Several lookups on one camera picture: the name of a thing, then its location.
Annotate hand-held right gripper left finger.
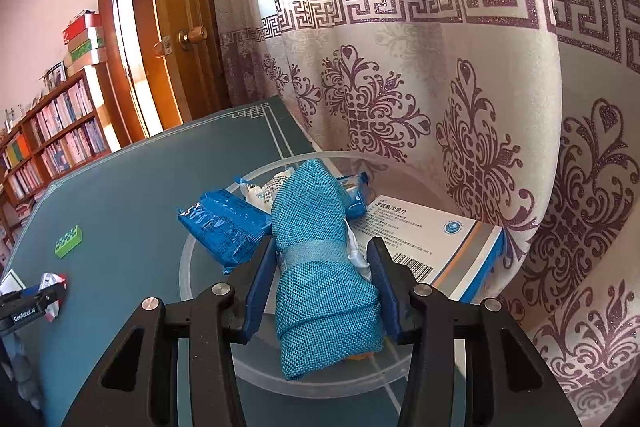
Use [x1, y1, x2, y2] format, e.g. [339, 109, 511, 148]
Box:
[62, 234, 278, 427]

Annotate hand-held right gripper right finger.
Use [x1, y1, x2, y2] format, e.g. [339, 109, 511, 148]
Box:
[366, 237, 583, 427]

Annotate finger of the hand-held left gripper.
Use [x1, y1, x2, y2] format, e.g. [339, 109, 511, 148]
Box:
[0, 283, 68, 334]

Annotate white sachet with red edge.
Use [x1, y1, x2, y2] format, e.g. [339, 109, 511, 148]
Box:
[37, 273, 68, 323]

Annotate blue cloth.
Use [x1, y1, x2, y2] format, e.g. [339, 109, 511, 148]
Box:
[270, 158, 385, 382]

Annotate white and blue medicine box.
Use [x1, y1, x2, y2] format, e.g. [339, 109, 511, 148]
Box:
[357, 197, 506, 303]

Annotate blue foil packet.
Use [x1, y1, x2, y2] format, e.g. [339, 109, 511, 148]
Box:
[177, 188, 273, 276]

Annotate clear plastic bowl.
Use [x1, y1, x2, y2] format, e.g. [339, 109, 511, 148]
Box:
[178, 150, 481, 400]

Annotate white and blue plastic packet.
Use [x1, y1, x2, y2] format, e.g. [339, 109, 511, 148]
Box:
[234, 171, 371, 220]

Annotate white sponge with grey stripe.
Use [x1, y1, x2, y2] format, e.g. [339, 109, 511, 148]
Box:
[0, 269, 25, 297]

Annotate green block with blue dots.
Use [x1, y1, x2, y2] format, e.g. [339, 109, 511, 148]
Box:
[54, 227, 84, 259]

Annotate wooden bookshelf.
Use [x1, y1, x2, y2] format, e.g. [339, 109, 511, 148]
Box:
[0, 67, 113, 248]

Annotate rows of books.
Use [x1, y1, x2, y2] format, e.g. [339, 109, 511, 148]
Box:
[0, 79, 108, 228]

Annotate white curtain with purple pattern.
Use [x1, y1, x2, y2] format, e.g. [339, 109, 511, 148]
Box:
[207, 0, 640, 427]

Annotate brass door knob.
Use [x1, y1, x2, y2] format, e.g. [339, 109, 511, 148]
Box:
[180, 26, 208, 50]

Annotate stack of coloured boxes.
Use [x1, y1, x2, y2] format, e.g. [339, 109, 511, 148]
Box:
[62, 9, 108, 70]

